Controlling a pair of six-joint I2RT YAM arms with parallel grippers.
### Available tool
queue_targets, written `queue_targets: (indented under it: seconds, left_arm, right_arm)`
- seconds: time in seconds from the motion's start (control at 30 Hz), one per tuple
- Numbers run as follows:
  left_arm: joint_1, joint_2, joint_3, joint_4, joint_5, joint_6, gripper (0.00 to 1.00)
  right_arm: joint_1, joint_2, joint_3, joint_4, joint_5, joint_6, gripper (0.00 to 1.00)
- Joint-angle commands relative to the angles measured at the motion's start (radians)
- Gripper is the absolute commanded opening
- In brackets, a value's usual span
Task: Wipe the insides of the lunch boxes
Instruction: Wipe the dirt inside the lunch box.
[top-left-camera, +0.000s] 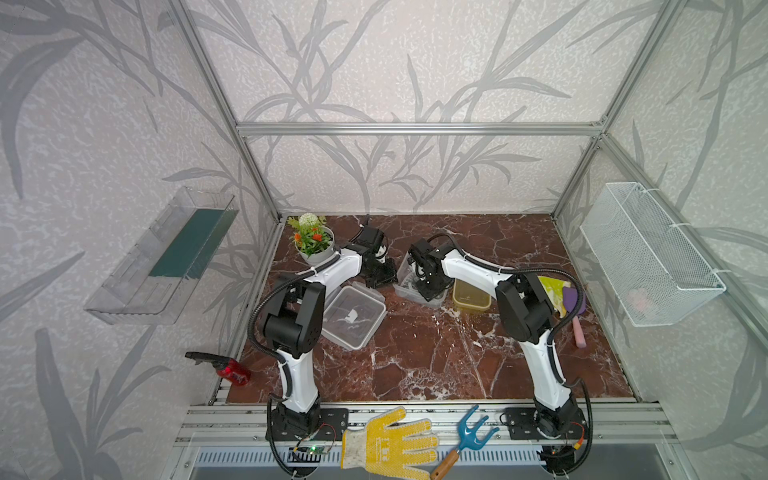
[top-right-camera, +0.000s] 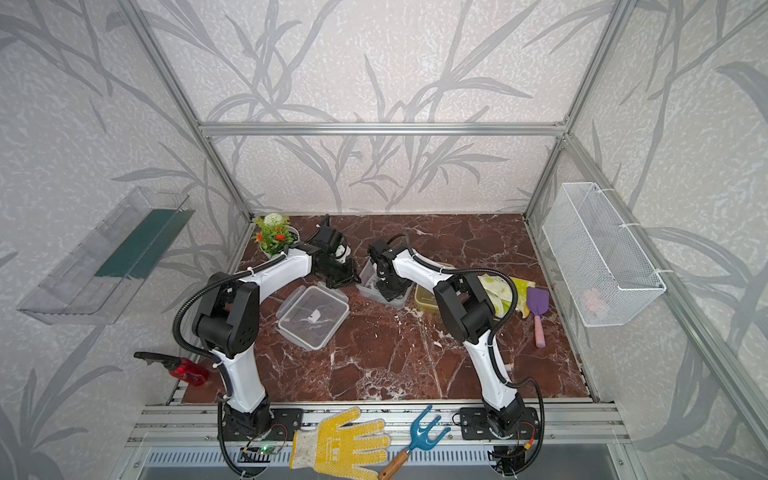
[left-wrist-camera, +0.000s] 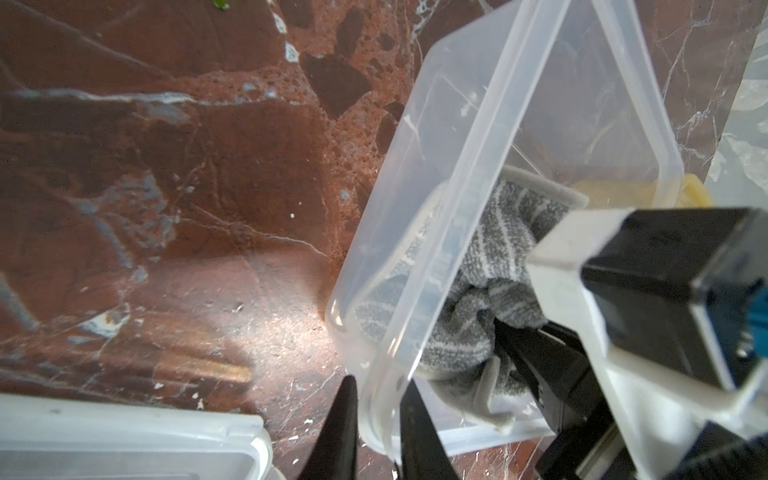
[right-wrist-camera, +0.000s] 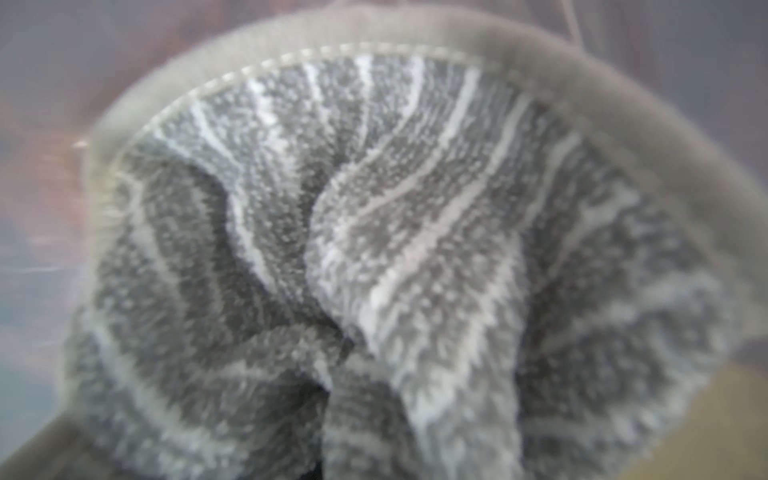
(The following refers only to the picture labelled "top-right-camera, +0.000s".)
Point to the green artificial plant with flowers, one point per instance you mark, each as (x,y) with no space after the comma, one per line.
(269,233)

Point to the yellow work glove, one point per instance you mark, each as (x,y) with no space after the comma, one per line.
(340,447)

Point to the green yellow cloth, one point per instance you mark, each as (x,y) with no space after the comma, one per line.
(500,294)

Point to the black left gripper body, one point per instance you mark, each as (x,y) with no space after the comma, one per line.
(338,273)

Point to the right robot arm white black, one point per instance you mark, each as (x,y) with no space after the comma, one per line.
(468,314)

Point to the white wire mesh basket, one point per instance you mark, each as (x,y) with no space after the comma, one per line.
(595,248)

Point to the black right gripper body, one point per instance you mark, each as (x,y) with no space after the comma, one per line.
(390,289)

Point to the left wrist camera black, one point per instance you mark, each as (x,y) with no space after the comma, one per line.
(329,240)

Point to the white flower pot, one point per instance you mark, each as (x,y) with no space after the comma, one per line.
(291,236)

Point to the purple pink toy shovel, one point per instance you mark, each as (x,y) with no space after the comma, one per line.
(538,302)

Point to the clear lunch box lid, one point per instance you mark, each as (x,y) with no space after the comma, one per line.
(310,316)

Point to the clear plastic lunch box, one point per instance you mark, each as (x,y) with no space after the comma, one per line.
(372,287)

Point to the teal garden hand fork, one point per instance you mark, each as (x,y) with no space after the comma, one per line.
(420,439)

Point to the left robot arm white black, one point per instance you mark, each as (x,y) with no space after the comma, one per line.
(221,322)

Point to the clear acrylic wall shelf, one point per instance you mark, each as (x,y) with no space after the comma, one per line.
(94,284)

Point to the red black spray bottle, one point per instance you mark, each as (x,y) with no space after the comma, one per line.
(180,368)

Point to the pink item in basket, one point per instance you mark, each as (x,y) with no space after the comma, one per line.
(595,303)

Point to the olive yellow lunch box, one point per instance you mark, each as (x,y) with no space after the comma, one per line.
(425,300)

